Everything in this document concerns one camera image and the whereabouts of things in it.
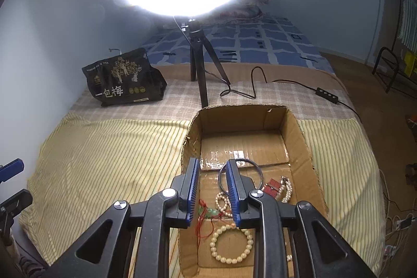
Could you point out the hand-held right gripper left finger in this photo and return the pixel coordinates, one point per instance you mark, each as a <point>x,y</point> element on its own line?
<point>192,193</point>

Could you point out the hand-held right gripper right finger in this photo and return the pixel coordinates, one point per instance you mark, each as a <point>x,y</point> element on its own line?
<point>233,196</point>

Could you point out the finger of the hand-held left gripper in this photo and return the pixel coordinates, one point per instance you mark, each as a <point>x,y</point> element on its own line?
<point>11,169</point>
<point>16,199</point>

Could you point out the grey bangle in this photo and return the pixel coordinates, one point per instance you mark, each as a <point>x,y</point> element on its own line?
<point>220,178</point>

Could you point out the cardboard box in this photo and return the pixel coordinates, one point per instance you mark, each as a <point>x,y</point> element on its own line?
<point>241,131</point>

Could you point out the yellow striped cloth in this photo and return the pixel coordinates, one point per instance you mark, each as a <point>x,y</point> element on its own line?
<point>97,160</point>

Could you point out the beige plaid blanket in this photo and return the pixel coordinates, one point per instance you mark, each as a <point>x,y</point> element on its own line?
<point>293,102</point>

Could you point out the black tripod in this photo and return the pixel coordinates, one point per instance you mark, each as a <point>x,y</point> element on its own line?
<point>198,69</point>

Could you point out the black snack bag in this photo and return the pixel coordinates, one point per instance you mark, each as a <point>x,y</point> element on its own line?
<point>123,82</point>

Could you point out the white power strip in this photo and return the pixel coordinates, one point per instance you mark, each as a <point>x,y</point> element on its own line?
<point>405,222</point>

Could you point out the patterned pillow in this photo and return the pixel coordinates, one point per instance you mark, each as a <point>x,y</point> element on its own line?
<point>244,12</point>

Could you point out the black metal chair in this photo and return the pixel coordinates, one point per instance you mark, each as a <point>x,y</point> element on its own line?
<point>379,58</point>

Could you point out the yellow packet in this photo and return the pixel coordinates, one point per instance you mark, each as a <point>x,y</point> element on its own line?
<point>409,63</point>

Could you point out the hanging woven curtain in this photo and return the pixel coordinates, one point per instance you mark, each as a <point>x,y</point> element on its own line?
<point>409,20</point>

